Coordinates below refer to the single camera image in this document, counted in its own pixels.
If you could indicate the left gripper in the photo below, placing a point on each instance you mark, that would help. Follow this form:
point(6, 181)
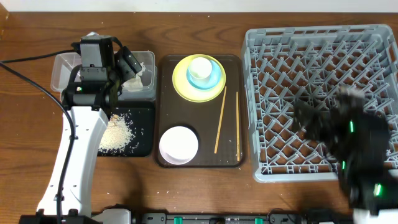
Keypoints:
point(116, 90)

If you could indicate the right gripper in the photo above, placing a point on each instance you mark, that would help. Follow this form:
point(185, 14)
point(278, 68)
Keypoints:
point(321, 118)

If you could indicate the white napkin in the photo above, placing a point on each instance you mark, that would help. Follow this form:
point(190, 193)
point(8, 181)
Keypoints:
point(135, 84)

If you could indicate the pink bowl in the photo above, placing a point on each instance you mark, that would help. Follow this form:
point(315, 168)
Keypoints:
point(178, 145)

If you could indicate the wooden chopstick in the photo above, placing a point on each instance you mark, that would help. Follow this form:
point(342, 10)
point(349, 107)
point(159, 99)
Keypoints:
point(237, 129)
point(220, 121)

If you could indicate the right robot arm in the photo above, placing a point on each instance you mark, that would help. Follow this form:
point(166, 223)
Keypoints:
point(368, 185)

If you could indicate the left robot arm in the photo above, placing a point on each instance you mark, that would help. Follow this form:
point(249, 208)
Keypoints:
point(68, 195)

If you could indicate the grey dishwasher rack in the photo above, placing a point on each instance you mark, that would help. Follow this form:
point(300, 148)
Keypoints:
point(311, 64)

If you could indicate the black plastic bin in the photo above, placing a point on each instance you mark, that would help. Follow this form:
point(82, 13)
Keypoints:
point(144, 113)

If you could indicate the yellow plate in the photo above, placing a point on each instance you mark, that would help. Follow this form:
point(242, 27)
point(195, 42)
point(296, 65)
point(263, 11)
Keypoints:
point(186, 90)

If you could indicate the clear plastic bin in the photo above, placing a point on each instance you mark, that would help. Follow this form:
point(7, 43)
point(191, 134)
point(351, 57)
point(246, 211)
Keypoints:
point(64, 63)

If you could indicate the pile of rice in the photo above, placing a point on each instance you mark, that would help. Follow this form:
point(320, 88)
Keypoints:
point(122, 137)

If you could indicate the white cup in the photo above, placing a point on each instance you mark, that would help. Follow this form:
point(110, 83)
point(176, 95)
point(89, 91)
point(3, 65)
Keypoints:
point(200, 68)

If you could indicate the light blue bowl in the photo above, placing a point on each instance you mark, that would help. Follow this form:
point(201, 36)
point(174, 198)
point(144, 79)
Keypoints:
point(211, 82)

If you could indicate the brown serving tray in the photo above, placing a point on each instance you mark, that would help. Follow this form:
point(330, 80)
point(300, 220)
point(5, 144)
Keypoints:
point(203, 118)

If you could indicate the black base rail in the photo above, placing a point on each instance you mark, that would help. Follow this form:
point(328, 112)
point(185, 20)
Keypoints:
point(274, 217)

